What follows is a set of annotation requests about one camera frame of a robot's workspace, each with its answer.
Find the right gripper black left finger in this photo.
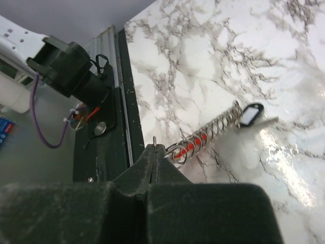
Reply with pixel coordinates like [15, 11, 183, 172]
[0, 144, 156, 244]

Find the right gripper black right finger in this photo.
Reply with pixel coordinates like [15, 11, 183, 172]
[144, 144, 284, 244]

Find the red carabiner keyring with chain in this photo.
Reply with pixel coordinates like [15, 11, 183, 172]
[165, 100, 243, 167]

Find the black key tag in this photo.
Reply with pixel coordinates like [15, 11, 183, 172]
[237, 103, 279, 131]

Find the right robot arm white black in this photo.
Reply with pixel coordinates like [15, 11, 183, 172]
[1, 18, 283, 243]

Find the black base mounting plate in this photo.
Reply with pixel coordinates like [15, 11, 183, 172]
[73, 26, 144, 182]

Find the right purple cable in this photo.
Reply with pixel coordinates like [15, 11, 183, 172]
[30, 75, 88, 149]

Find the aluminium rail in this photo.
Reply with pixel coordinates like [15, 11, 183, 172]
[81, 24, 134, 166]

